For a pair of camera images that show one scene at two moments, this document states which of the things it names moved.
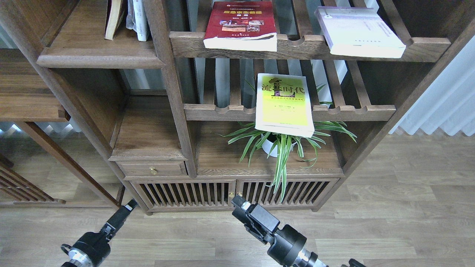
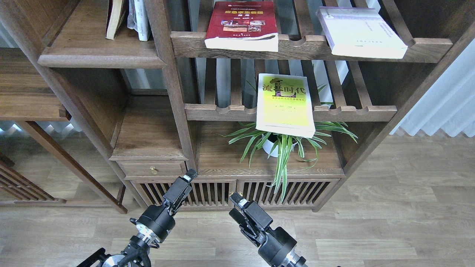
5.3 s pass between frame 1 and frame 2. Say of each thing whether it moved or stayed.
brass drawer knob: stayed
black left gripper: moved
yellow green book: stayed
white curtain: stayed
